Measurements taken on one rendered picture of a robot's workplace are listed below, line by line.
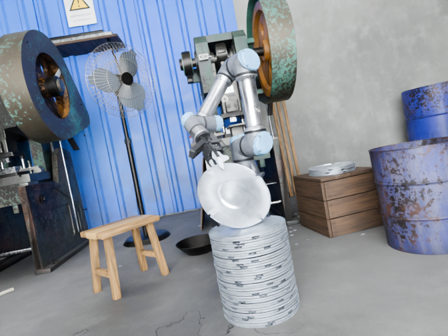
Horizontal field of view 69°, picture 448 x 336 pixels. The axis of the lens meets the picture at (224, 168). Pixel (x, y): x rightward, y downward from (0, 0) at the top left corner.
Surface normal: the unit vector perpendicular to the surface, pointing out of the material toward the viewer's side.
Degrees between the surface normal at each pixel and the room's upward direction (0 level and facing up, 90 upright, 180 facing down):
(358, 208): 90
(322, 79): 90
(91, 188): 90
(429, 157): 92
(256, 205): 55
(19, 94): 107
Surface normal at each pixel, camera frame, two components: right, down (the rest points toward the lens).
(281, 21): 0.04, -0.14
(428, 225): -0.44, 0.17
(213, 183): 0.24, -0.58
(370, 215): 0.19, 0.02
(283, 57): 0.14, 0.46
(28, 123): 0.15, 0.74
